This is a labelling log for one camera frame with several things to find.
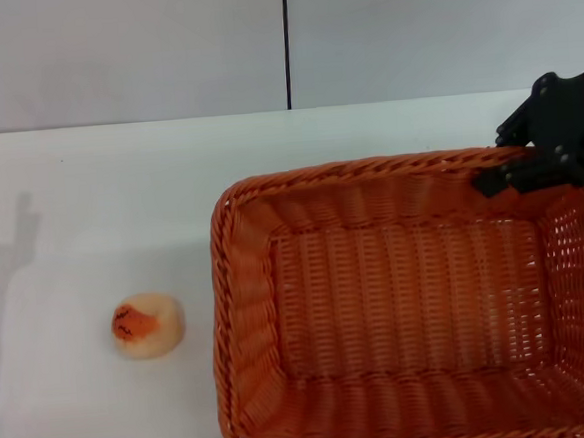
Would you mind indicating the black vertical wall seam strip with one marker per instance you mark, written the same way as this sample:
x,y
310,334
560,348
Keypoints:
x,y
286,44

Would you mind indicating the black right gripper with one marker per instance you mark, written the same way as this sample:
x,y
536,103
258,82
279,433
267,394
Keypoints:
x,y
578,114

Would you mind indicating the plush peach toy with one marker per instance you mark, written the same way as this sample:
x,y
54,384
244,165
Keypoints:
x,y
154,324

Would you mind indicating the orange woven wicker basket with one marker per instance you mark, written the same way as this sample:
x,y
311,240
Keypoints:
x,y
407,296

